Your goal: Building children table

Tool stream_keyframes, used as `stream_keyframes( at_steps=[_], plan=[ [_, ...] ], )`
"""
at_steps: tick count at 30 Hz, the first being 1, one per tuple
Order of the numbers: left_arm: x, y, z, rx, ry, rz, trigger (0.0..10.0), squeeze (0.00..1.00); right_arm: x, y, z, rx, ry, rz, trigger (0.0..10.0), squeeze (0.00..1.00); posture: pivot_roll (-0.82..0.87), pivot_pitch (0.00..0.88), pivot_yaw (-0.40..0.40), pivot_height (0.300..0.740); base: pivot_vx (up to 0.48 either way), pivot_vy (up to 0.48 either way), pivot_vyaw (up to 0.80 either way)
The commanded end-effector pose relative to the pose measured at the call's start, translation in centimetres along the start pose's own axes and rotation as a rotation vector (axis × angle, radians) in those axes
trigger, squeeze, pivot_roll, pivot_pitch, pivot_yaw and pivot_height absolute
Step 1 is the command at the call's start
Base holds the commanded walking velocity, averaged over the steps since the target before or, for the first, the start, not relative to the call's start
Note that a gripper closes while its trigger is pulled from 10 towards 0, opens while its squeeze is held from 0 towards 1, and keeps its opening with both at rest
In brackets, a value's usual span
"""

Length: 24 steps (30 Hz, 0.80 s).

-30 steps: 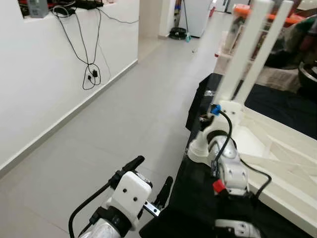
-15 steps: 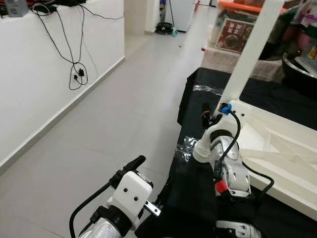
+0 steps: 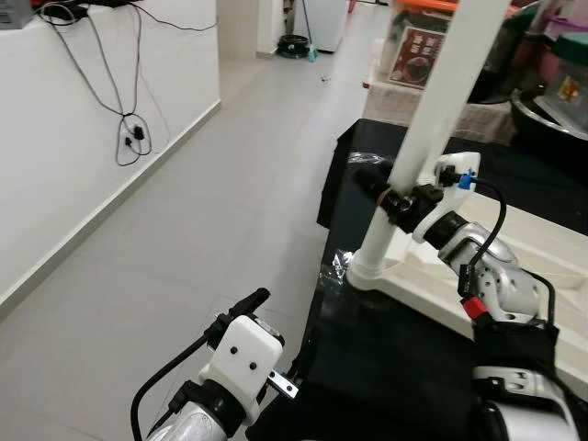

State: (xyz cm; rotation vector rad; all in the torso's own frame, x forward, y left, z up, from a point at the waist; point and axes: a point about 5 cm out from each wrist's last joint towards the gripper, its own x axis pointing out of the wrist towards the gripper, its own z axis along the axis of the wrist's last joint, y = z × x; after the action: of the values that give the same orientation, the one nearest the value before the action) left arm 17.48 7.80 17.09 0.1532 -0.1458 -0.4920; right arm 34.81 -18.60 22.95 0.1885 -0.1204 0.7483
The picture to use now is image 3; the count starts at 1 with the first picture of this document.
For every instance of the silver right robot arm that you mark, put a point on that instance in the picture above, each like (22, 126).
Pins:
(505, 285)

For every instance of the dark green lid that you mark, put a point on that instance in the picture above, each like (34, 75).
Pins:
(574, 50)

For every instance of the white appliance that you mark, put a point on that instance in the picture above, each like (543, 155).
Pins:
(323, 23)

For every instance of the beige cloth covered bench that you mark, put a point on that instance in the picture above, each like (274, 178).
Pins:
(386, 106)

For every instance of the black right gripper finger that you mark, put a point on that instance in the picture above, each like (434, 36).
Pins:
(372, 186)

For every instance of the black plastic bag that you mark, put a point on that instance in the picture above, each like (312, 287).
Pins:
(514, 55)

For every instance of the large clear tape patch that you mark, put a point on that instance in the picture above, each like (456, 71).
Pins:
(335, 268)

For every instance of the black tablecloth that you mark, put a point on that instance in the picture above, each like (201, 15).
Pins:
(367, 367)

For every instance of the white plastic table top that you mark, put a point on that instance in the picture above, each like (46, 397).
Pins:
(542, 248)

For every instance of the red printed carton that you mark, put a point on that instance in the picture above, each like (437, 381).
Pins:
(413, 60)

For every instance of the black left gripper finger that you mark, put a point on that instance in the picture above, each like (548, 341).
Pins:
(243, 303)

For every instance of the small grey box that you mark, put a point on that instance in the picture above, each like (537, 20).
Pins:
(14, 14)

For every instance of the black wok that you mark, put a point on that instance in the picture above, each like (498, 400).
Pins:
(542, 124)

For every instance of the clear plastic storage box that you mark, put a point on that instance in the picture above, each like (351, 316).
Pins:
(571, 96)

